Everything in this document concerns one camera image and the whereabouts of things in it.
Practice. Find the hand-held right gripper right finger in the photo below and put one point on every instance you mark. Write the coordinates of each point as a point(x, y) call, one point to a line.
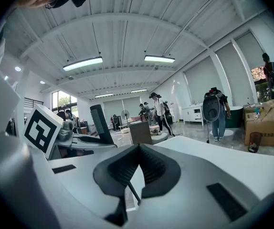
point(199, 175)

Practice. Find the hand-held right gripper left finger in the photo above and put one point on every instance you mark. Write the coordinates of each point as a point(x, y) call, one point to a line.
point(79, 175)

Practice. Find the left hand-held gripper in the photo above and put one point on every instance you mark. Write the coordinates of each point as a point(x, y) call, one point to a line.
point(40, 130)

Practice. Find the grey roller blind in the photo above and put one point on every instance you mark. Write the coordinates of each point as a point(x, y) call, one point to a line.
point(249, 49)
point(112, 107)
point(132, 104)
point(203, 80)
point(237, 75)

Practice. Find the black floor fan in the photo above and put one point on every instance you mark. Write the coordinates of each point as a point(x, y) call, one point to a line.
point(125, 114)

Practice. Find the tall window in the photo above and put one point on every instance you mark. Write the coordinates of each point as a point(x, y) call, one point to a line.
point(64, 100)

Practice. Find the long ceiling light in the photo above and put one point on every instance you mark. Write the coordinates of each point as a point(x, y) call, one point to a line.
point(159, 59)
point(83, 64)
point(139, 90)
point(103, 95)

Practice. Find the white round floor mat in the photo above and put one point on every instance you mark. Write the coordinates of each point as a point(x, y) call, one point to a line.
point(227, 133)

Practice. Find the brown wooden cabinet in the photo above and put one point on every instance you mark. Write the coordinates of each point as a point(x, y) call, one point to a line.
point(140, 132)

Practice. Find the white vanity cabinet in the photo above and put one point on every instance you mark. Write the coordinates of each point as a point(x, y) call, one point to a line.
point(193, 114)

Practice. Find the black mesh waste bin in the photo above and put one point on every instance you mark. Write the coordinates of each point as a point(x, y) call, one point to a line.
point(255, 142)

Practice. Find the black oval backpack device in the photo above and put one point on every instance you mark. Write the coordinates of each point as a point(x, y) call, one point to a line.
point(211, 108)

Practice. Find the black metal railing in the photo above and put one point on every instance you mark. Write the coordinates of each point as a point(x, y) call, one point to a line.
point(33, 102)

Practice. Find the large cardboard box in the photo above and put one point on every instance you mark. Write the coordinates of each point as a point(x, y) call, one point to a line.
point(268, 125)

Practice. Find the garden window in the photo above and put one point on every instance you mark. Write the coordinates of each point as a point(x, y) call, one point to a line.
point(261, 89)

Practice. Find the eyeglasses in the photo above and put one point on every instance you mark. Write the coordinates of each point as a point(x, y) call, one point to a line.
point(51, 2)

